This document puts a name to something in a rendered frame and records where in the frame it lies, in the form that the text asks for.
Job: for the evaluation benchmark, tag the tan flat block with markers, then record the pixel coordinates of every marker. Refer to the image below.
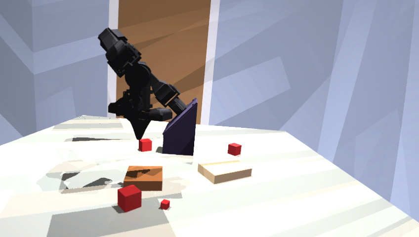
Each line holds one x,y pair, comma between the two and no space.
224,170

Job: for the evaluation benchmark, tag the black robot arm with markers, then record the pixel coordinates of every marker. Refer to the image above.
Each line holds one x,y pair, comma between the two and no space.
124,58

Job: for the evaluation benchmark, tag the brown square block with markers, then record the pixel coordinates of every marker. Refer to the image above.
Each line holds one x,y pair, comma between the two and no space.
145,178

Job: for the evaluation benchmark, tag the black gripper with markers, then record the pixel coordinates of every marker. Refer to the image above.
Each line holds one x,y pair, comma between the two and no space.
141,119

